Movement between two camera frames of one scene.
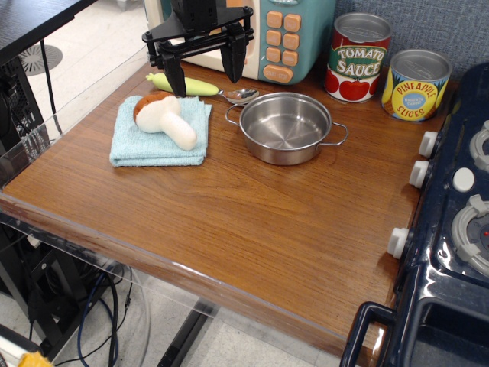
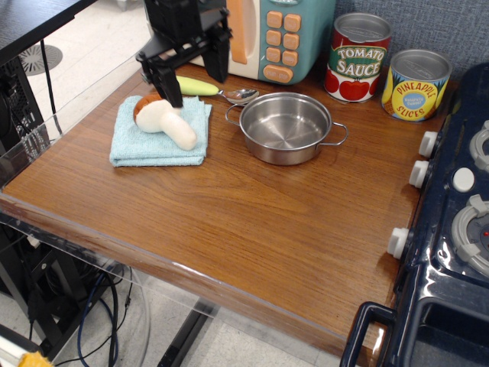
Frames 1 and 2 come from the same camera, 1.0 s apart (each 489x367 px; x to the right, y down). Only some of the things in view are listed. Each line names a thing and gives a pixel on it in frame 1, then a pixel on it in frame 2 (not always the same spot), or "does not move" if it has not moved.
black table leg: x=186 y=335 does not move
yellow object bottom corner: x=34 y=359 does not move
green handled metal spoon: x=195 y=87 does not move
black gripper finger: x=233 y=51 → x=216 y=56
